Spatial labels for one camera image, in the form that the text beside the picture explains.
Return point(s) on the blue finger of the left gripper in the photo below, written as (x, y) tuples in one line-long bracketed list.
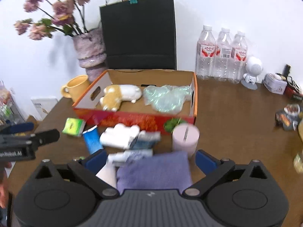
[(16, 128)]

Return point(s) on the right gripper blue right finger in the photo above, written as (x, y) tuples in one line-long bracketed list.
[(205, 162)]

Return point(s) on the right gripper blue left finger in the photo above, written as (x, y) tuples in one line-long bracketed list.
[(96, 161)]

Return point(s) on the white spray bottle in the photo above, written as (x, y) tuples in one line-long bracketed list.
[(128, 156)]

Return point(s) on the blue tube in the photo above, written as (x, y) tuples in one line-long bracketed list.
[(92, 140)]

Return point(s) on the pink round jar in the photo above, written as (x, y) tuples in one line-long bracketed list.
[(185, 138)]

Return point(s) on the white robot toy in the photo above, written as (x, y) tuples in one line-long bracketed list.
[(129, 138)]

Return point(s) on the green tissue pack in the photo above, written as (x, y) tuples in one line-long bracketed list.
[(74, 127)]

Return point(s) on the purple towel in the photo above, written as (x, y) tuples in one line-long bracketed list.
[(161, 171)]

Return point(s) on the yellow white plush toy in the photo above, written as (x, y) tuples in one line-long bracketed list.
[(114, 95)]

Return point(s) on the iridescent plastic bag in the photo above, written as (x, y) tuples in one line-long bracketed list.
[(167, 99)]

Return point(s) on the clear plastic swab box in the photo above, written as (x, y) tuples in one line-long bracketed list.
[(108, 174)]

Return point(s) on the left hand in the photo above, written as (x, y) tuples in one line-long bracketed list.
[(4, 193)]

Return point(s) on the white box on floor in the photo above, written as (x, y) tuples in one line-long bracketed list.
[(44, 105)]

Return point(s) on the orange cardboard box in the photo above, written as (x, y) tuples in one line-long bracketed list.
[(88, 106)]

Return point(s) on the yellow mug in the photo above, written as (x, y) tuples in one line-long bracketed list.
[(75, 87)]

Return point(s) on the snack packets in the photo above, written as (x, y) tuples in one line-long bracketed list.
[(289, 117)]

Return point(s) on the purple fuzzy vase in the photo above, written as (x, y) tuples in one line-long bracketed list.
[(91, 53)]

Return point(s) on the small tin box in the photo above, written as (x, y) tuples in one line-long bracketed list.
[(274, 83)]

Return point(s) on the middle water bottle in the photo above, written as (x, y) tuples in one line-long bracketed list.
[(223, 54)]

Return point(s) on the water bottle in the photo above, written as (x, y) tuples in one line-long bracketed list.
[(223, 54), (206, 47), (238, 58)]

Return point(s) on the white robot figurine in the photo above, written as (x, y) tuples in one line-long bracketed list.
[(254, 68)]

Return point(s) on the left water bottle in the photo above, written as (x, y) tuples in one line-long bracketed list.
[(206, 47)]

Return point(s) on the right water bottle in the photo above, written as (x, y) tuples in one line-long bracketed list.
[(238, 58)]

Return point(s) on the dried pink flowers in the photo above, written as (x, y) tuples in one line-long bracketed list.
[(66, 16)]

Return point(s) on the black paper bag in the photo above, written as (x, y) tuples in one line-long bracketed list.
[(140, 34)]

